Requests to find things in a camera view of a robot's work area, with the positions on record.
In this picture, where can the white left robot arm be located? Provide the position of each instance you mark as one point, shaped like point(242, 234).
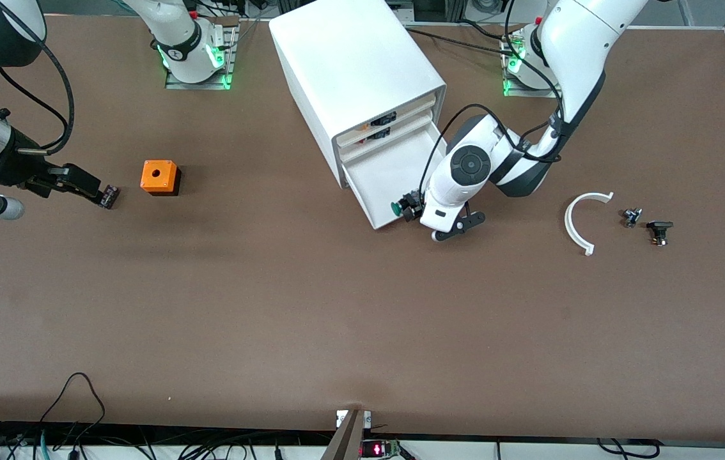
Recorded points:
point(580, 45)

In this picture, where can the white curved plastic arc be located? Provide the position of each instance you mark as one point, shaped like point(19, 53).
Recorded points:
point(567, 223)

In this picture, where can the small grey metal part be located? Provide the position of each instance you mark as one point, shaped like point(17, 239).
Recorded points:
point(631, 218)

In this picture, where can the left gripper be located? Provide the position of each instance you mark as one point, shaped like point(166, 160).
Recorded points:
point(412, 204)

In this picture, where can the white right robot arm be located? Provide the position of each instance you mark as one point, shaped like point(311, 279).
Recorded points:
point(177, 38)

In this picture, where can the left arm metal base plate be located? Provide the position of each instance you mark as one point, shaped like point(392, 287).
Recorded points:
point(529, 93)

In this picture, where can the black button holder part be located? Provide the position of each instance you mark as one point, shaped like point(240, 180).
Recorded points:
point(660, 227)

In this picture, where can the small black contact block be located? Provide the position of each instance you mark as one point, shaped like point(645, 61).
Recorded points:
point(112, 195)

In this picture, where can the orange box with hole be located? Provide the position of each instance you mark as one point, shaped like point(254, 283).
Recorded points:
point(158, 174)

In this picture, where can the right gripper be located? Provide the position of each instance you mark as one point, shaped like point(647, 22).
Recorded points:
point(19, 168)

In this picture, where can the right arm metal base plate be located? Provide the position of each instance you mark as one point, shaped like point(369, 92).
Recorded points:
point(202, 85)

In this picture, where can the green push button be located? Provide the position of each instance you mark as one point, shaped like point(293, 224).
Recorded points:
point(395, 207)

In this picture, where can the device with red display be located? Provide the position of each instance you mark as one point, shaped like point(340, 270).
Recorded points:
point(375, 449)

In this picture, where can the camera mount post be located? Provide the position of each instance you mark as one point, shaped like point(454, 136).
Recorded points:
point(346, 441)

